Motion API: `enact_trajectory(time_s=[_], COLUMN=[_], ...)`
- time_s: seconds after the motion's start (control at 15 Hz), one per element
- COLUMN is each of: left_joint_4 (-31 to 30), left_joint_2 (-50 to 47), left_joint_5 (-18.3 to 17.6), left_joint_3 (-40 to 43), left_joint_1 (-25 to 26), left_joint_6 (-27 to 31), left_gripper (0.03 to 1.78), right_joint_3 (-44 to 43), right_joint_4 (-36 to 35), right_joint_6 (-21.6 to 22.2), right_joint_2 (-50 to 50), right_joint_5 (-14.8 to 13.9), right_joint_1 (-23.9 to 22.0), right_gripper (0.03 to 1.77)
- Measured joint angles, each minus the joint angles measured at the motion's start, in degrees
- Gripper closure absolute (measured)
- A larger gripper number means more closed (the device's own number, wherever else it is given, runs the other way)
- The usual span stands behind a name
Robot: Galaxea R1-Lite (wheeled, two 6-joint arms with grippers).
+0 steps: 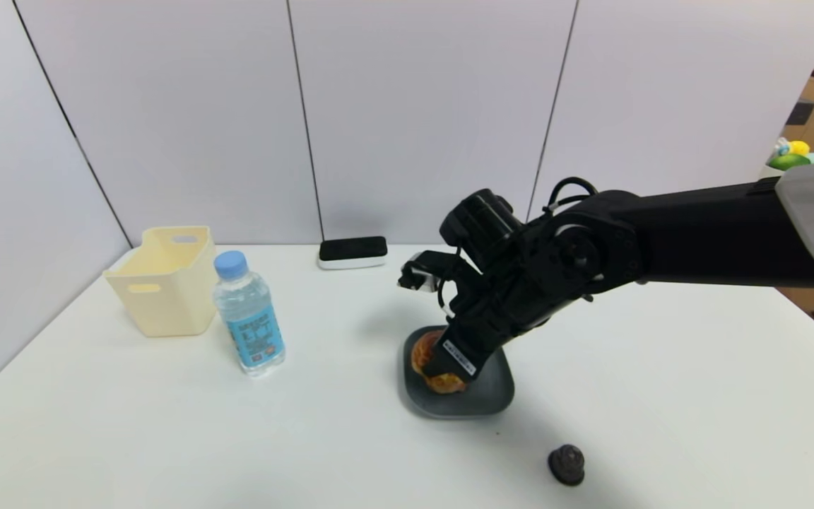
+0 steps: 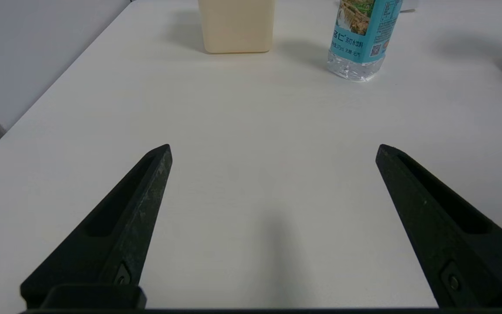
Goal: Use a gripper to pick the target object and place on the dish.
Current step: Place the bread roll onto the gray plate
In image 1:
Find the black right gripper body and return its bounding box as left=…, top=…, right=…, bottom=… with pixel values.
left=430, top=294, right=514, bottom=383

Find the cream puff bread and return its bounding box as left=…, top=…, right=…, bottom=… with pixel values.
left=411, top=335, right=469, bottom=394

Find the grey square dish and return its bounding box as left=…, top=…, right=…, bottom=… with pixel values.
left=400, top=325, right=515, bottom=420

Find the black and white device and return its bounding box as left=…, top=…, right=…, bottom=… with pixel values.
left=317, top=236, right=388, bottom=271

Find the dark coffee capsule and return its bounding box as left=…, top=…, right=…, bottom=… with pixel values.
left=548, top=444, right=586, bottom=486

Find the water bottle blue label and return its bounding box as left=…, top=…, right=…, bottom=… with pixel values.
left=212, top=250, right=286, bottom=377

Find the cream plastic storage basket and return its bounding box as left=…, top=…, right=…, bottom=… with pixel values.
left=103, top=226, right=218, bottom=338

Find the green toy fruit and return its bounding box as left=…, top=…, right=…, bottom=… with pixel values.
left=767, top=153, right=814, bottom=171

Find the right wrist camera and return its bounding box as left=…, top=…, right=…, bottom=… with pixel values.
left=398, top=251, right=466, bottom=293

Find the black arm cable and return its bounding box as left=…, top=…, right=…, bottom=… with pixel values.
left=543, top=176, right=600, bottom=215

